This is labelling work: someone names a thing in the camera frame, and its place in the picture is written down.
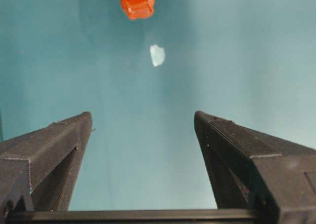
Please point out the blue-green table cloth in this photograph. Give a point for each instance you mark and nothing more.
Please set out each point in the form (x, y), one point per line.
(143, 135)

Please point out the small white paper scrap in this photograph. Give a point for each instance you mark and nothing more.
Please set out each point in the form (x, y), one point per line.
(157, 55)

